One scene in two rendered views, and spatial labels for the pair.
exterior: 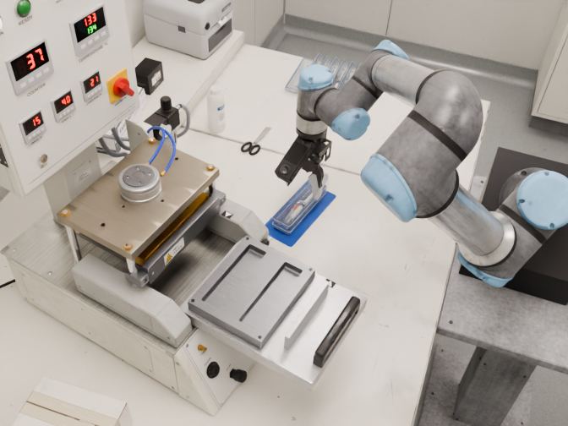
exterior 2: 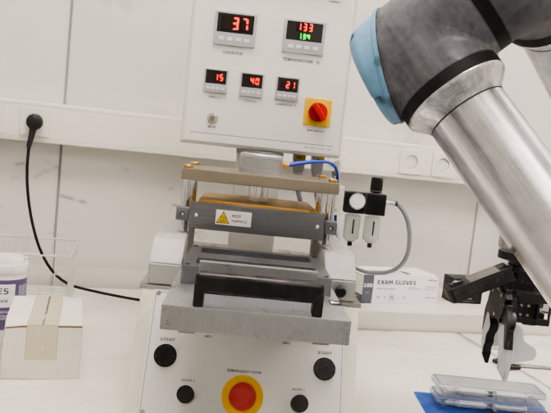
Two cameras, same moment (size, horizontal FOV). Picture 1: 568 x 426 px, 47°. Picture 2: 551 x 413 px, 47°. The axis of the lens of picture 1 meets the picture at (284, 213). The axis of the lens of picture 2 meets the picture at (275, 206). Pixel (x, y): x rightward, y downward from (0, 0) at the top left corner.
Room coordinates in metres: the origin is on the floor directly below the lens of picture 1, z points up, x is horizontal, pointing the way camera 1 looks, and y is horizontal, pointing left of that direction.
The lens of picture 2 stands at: (0.30, -0.73, 1.16)
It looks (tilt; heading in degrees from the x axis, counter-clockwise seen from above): 5 degrees down; 58
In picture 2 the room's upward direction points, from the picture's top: 6 degrees clockwise
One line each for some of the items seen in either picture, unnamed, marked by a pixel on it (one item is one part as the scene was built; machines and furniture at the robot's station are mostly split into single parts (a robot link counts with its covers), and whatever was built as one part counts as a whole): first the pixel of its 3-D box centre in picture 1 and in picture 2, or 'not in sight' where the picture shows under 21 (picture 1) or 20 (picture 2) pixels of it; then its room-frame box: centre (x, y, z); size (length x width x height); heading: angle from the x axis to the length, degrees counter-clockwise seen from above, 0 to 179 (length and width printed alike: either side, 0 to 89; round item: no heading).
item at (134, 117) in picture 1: (111, 117); (389, 283); (1.46, 0.50, 0.83); 0.23 x 0.12 x 0.07; 169
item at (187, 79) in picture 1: (148, 94); (456, 308); (1.66, 0.44, 0.77); 0.84 x 0.30 x 0.04; 162
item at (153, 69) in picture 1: (147, 76); (462, 288); (1.67, 0.44, 0.83); 0.09 x 0.06 x 0.07; 161
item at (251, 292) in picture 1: (253, 288); (255, 268); (0.77, 0.05, 0.98); 0.20 x 0.17 x 0.03; 151
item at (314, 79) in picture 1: (314, 92); not in sight; (1.22, -0.05, 1.13); 0.09 x 0.08 x 0.11; 38
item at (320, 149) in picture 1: (310, 144); (519, 288); (1.23, -0.06, 0.97); 0.09 x 0.08 x 0.12; 149
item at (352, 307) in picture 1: (337, 330); (259, 293); (0.68, -0.11, 0.99); 0.15 x 0.02 x 0.04; 151
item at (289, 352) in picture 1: (273, 303); (255, 283); (0.75, 0.01, 0.97); 0.30 x 0.22 x 0.08; 61
